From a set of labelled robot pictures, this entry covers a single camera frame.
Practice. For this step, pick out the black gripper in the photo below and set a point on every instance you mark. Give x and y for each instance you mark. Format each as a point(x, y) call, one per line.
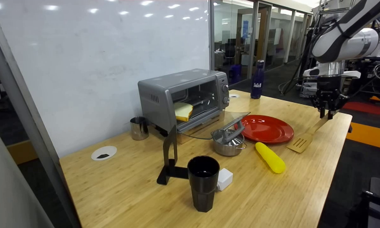
point(329, 89)

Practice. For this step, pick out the wooden slotted spatula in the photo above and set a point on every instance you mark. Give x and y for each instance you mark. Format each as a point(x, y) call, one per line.
point(302, 141)

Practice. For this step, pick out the white bread slice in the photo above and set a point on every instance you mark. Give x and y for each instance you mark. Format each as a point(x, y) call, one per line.
point(184, 111)

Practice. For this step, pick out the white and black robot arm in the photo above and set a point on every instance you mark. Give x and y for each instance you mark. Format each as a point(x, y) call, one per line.
point(350, 38)

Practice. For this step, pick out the silver toaster oven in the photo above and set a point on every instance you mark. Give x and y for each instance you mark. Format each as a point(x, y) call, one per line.
point(156, 99)

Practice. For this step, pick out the red plate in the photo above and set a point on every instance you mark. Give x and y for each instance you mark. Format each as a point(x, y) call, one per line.
point(268, 128)

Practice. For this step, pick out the dark blue water bottle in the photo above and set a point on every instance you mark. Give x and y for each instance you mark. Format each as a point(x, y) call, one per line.
point(258, 82)

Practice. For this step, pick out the yellow toy corn cob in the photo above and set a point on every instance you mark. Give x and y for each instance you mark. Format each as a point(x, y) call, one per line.
point(272, 158)

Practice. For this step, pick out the small steel pot with lid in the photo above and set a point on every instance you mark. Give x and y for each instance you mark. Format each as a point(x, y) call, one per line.
point(226, 149)

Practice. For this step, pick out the small white block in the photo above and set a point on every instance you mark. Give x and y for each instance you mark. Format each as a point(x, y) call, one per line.
point(226, 177)

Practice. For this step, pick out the black plastic tumbler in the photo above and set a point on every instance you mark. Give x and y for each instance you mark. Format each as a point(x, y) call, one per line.
point(205, 185)

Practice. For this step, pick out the black metal bookend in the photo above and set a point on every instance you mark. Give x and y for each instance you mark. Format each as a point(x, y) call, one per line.
point(170, 147)

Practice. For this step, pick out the small steel cup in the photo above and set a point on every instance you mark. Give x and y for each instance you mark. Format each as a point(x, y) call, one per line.
point(140, 128)

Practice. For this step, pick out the framed whiteboard panel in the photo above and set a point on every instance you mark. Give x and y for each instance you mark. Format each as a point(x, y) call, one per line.
point(72, 63)

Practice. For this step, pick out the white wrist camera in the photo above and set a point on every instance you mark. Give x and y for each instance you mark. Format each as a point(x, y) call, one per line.
point(350, 73)

